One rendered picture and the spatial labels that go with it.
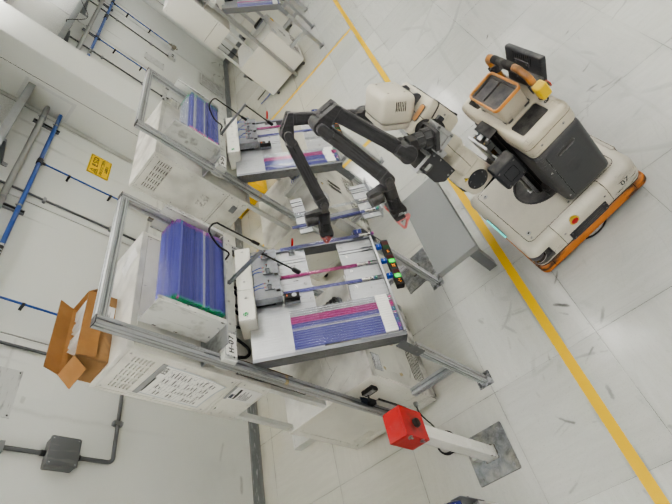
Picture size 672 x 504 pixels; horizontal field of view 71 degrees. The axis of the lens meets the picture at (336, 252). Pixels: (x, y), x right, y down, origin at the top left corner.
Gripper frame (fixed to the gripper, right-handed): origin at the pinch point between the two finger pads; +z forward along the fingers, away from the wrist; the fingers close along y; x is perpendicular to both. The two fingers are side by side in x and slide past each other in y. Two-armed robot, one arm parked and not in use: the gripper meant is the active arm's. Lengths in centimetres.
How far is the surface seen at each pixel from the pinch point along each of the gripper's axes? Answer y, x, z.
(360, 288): 27.7, 11.5, 10.2
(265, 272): 11.7, -34.3, 2.8
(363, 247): -0.5, 20.0, 10.2
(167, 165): -85, -85, -7
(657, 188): 26, 164, -20
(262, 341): 49, -40, 9
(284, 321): 39.6, -28.8, 9.2
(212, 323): 50, -58, -12
